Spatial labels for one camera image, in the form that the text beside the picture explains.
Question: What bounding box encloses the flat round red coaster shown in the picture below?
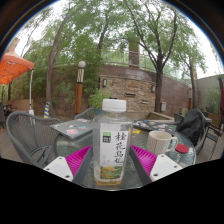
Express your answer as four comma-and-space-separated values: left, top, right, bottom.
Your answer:
175, 143, 190, 155

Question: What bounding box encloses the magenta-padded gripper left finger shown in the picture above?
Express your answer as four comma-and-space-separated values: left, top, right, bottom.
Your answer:
43, 144, 95, 186

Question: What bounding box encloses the black backpack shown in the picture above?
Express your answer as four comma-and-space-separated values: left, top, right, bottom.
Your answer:
175, 108, 208, 146

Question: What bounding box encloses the white ribbed mug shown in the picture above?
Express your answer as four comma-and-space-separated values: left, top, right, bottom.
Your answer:
146, 130, 179, 156

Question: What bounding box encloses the silver laptop with stickers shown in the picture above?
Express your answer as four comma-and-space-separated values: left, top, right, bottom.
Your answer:
49, 118, 95, 140

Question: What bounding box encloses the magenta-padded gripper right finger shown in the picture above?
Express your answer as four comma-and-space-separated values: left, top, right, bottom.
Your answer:
128, 144, 184, 186

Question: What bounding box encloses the orange canopy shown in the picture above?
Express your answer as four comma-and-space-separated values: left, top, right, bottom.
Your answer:
0, 48, 36, 85

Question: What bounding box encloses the grey chair holding backpack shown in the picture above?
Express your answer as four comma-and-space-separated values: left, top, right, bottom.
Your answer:
173, 112, 212, 156

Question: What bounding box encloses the potted green plant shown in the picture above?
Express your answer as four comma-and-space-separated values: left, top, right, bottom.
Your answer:
88, 88, 111, 110

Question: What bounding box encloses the closed maroon umbrella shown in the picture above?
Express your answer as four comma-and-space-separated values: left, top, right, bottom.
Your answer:
218, 74, 224, 118

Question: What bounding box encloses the grey woven patio chair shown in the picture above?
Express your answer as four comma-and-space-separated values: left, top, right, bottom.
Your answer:
5, 110, 63, 168

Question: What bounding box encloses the brown globe-topped lamp post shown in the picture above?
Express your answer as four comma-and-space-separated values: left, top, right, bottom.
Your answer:
74, 60, 87, 116

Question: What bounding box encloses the black metal folding chair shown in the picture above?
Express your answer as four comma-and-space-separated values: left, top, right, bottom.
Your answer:
204, 123, 224, 158

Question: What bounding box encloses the leaning pale-trunked tree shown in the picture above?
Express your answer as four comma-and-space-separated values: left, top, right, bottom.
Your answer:
44, 0, 114, 116

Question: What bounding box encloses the dark forked tree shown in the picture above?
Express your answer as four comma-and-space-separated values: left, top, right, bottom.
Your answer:
123, 0, 209, 113

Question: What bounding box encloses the clear white-capped drink bottle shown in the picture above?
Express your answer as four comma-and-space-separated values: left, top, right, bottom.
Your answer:
92, 98, 134, 186

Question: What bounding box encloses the blue yellow striped cone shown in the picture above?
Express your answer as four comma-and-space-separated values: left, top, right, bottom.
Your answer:
43, 101, 51, 119

